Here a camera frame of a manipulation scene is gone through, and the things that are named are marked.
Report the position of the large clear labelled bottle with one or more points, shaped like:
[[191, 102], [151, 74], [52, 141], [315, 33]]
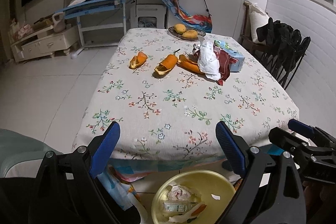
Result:
[[178, 207]]

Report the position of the yellow mango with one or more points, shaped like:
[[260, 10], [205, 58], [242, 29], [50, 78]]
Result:
[[179, 28], [189, 34]]

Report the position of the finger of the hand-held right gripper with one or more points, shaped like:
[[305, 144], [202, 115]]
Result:
[[300, 126], [284, 140]]

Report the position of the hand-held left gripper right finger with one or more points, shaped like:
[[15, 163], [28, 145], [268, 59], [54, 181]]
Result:
[[231, 148]]

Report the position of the blue study desk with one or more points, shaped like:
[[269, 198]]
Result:
[[97, 3]]

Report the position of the white papers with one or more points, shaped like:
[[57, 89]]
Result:
[[78, 0]]

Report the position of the cream television stand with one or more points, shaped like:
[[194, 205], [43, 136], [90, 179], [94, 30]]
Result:
[[44, 45]]

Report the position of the pinkish tissue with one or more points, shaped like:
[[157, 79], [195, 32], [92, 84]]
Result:
[[181, 192]]

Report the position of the white pillow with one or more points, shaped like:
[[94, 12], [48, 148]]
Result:
[[257, 22]]

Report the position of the red snack wrapper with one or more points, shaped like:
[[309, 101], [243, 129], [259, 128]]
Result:
[[224, 64]]

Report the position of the dark fruit plate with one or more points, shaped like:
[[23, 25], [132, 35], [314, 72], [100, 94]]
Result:
[[199, 34]]

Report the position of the pink kettlebell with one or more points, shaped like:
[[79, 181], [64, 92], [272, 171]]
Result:
[[59, 24]]

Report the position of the floral tablecloth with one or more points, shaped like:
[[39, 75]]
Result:
[[157, 98]]

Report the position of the white paper scrap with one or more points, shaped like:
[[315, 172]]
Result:
[[215, 197]]

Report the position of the orange fruit peel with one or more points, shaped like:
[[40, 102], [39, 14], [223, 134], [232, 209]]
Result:
[[166, 65], [137, 60], [198, 209], [190, 65]]

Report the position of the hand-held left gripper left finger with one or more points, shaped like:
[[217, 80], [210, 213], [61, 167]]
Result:
[[105, 150]]

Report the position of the colourful hanging bag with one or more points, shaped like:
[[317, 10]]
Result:
[[183, 16]]

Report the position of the orange printed bag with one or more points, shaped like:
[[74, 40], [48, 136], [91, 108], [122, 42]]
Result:
[[239, 184]]

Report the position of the pink floral box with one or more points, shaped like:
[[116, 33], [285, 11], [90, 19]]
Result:
[[21, 31]]

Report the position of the yellow plastic basin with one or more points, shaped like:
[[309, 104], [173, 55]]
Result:
[[210, 182]]

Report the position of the black folding chair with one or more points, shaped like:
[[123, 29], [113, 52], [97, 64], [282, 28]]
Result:
[[288, 69]]

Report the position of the white plastic stool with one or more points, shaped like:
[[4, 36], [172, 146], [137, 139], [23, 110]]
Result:
[[148, 10]]

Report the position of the pale green plastic chair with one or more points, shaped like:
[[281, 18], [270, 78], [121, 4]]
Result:
[[15, 150]]

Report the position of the light blue tissue box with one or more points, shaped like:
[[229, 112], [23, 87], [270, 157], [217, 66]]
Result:
[[236, 60]]

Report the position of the person's dark trousers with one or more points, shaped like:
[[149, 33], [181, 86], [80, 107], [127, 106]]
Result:
[[15, 200]]

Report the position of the wooden chair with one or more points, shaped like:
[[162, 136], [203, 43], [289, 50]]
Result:
[[245, 29]]

